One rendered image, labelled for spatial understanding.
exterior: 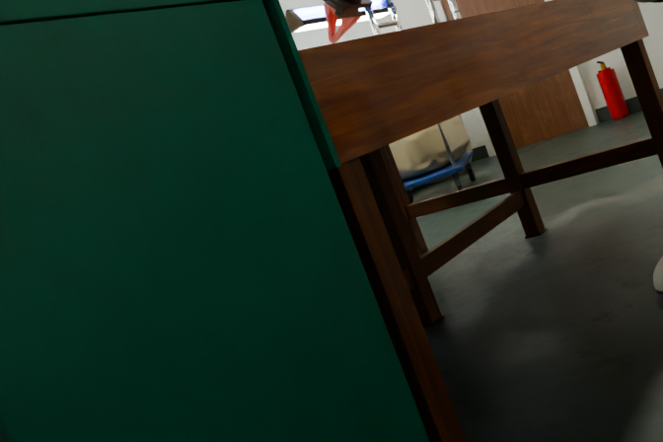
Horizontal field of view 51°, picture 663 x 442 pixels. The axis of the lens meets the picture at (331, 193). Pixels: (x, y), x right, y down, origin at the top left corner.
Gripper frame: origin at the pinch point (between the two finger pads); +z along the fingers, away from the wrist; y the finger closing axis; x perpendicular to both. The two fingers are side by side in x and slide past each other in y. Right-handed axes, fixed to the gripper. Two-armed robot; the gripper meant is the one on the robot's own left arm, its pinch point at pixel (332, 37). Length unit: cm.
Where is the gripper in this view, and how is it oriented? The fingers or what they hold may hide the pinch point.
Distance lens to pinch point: 147.4
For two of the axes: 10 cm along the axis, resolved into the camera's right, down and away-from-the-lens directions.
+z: -3.1, 7.8, 5.4
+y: -6.1, 2.7, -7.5
